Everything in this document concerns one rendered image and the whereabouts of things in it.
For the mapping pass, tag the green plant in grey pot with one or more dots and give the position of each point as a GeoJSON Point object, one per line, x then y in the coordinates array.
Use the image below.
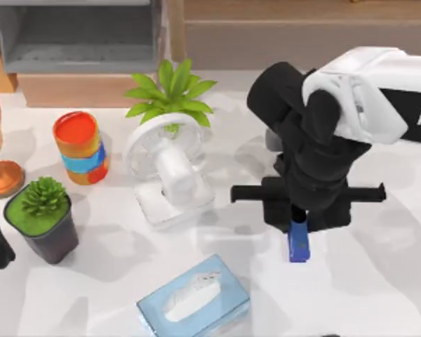
{"type": "Point", "coordinates": [42, 224]}

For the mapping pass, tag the leafy green plant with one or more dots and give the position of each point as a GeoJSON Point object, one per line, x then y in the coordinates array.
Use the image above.
{"type": "Point", "coordinates": [172, 91]}

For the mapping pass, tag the pale wooden drawer front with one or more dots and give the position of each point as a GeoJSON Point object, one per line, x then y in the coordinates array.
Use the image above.
{"type": "Point", "coordinates": [77, 91]}

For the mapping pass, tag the blue stapler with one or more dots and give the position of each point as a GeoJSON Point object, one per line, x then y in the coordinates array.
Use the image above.
{"type": "Point", "coordinates": [299, 242]}

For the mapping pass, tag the red orange blue can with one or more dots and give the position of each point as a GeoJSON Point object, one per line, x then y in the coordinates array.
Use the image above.
{"type": "Point", "coordinates": [82, 147]}

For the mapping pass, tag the white table fan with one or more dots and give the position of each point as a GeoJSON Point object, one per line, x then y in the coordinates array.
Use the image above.
{"type": "Point", "coordinates": [172, 175]}

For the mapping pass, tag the wooden cupboard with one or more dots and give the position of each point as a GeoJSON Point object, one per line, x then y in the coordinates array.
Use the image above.
{"type": "Point", "coordinates": [301, 31]}

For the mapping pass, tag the light blue tissue box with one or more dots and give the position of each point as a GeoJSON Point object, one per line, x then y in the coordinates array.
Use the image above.
{"type": "Point", "coordinates": [196, 298]}

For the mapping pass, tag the orange and gold trophy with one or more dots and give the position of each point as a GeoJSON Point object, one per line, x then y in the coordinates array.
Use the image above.
{"type": "Point", "coordinates": [0, 175]}

